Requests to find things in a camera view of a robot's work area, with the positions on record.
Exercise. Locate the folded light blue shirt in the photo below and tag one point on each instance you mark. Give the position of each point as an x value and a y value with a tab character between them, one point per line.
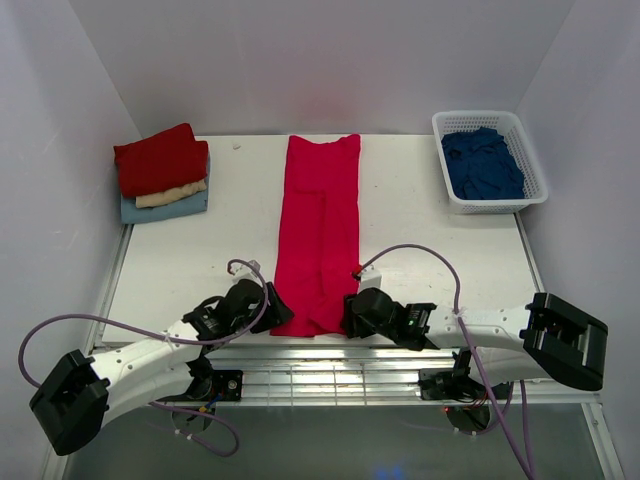
131	215

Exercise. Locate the white plastic basket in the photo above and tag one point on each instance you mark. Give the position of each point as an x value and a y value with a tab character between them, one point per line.
509	126

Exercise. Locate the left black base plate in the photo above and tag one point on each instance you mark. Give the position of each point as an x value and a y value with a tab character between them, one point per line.
220	385

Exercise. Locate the folded dark red shirt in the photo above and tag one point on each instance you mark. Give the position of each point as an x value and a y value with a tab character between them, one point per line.
166	160

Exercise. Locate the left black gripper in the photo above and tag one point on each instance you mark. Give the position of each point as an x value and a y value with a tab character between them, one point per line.
276	310

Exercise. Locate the aluminium rail frame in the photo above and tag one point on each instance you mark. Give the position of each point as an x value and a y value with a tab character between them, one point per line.
330	370

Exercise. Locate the folded beige shirt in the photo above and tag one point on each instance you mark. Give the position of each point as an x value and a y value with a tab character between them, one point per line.
170	196

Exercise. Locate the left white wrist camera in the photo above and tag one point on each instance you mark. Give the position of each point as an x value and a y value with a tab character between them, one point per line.
243	270

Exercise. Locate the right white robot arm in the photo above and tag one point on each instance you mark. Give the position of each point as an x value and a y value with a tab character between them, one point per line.
545	338

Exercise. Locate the dark blue t shirt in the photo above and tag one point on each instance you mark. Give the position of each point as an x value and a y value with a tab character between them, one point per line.
481	167

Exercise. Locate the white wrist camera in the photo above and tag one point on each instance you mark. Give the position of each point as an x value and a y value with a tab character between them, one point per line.
368	277
243	270

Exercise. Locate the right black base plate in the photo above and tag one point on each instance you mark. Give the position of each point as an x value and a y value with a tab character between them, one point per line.
455	385

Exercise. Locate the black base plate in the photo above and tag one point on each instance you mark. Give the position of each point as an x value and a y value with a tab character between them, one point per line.
455	385
220	385

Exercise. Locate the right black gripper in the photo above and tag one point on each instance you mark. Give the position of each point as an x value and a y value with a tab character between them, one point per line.
348	316

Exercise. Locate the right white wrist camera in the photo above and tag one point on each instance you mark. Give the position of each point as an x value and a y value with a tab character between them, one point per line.
368	277

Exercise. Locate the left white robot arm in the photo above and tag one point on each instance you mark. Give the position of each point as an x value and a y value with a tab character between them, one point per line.
84	393

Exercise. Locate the pink t shirt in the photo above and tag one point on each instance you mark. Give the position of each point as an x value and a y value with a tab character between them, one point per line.
318	245

